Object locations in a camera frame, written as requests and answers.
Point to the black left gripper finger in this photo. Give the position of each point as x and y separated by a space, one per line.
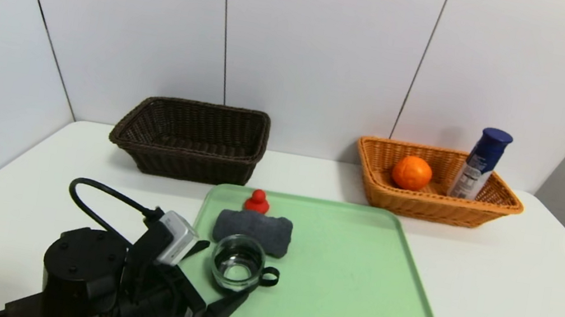
224 311
197 250

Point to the glass cup with black holder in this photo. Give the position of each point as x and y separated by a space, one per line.
236 270

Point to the orange fruit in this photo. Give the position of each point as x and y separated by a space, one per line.
412 173

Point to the blue and white bottle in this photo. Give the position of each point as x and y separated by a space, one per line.
480 161

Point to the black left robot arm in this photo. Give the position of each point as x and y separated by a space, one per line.
77 273

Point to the dark brown wicker basket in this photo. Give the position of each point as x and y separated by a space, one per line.
185 163

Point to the orange wicker basket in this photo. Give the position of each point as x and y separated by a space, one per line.
422 206

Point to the grey rolled towel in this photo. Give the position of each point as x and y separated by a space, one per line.
251 227

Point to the red rubber duck toy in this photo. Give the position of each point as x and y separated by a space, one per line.
256 201

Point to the light green plastic tray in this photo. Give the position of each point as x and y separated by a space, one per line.
340 298

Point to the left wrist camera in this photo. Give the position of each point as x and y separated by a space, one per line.
178 238

